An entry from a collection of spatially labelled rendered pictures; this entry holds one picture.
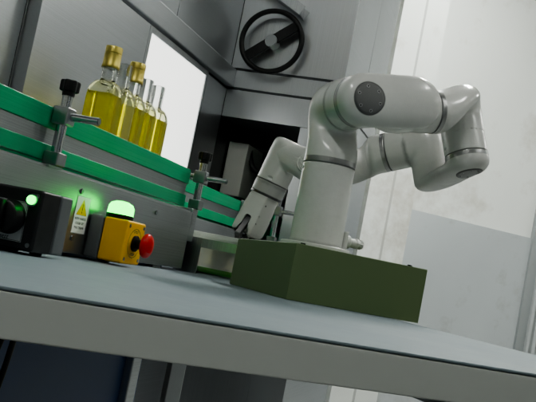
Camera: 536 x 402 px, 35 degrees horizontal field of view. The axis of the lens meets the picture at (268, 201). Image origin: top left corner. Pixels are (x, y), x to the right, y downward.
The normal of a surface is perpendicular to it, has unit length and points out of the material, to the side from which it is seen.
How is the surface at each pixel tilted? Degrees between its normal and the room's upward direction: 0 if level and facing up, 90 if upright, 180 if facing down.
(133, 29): 90
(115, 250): 90
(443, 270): 90
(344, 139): 47
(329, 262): 90
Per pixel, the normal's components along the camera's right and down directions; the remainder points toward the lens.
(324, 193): -0.04, -0.10
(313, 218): -0.25, -0.14
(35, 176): 0.94, 0.17
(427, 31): 0.39, 0.01
